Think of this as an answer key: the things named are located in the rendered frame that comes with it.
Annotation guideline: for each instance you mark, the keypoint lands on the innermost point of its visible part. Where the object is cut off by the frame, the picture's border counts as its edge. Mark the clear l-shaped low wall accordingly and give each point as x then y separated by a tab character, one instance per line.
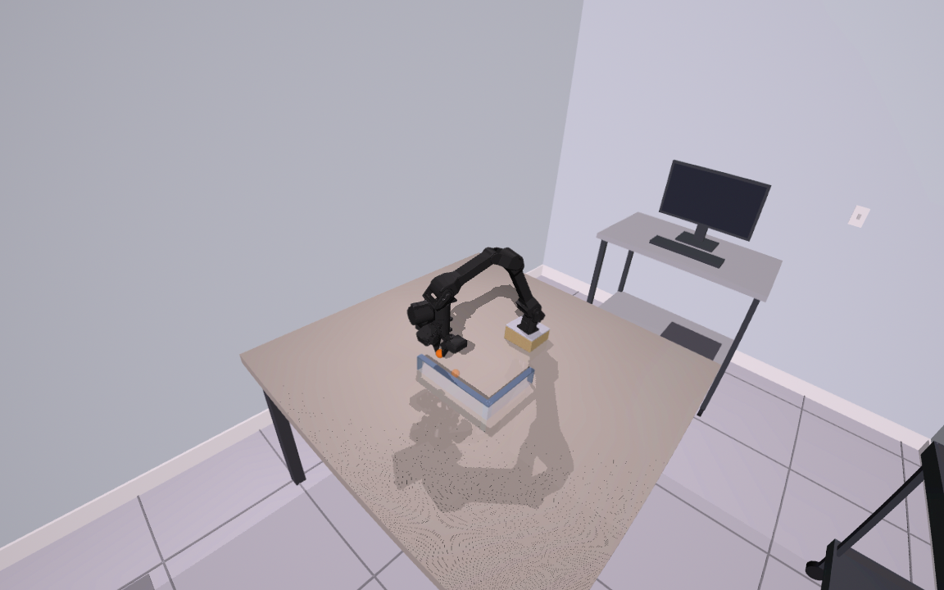
465	398

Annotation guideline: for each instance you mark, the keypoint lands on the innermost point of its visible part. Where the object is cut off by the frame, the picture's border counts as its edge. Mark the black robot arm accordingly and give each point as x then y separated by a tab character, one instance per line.
447	285

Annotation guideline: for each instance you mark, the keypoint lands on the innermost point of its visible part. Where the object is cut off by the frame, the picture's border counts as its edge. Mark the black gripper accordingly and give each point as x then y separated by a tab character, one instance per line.
450	343

